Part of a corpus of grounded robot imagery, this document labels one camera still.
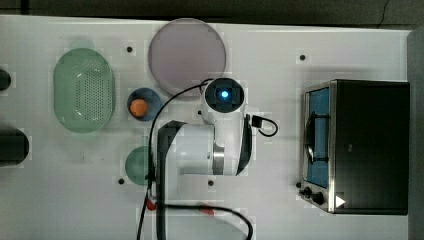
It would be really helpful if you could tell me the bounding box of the green oval colander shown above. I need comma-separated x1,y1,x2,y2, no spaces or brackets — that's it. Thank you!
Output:
53,40,115,134

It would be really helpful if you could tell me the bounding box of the black round pan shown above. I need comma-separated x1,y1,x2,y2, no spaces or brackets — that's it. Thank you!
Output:
0,129,30,167

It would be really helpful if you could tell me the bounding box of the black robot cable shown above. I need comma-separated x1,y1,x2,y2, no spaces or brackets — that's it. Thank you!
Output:
135,78,254,240

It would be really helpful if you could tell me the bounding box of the pink round plate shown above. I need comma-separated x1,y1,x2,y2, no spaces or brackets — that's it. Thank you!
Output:
148,18,227,95

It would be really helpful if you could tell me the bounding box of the orange ball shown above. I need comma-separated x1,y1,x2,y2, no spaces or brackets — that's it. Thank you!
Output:
130,99,148,117

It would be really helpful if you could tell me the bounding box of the black camera connector cable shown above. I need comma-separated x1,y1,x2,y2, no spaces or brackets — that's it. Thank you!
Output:
250,114,279,138

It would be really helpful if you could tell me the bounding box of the right red strawberry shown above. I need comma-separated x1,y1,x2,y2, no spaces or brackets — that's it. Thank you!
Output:
200,206,215,216

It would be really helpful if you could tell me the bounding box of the green mug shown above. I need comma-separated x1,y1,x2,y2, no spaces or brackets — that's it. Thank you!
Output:
125,146,148,186

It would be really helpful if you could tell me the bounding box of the red strawberry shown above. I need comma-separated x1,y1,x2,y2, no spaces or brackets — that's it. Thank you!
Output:
147,199,157,211
200,206,215,216

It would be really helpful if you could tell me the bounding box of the small black pot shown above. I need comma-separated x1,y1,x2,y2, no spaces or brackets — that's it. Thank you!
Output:
0,70,12,91

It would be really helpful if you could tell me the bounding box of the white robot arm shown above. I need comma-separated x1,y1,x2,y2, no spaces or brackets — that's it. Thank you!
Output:
156,78,253,240

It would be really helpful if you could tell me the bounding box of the left red strawberry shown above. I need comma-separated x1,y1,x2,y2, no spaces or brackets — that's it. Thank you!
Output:
147,199,157,211

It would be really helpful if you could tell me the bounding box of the blue bowl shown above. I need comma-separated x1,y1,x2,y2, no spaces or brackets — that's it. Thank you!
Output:
127,88,162,121

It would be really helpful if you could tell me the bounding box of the black toaster oven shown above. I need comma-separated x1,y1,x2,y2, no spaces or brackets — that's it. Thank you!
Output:
296,79,410,215

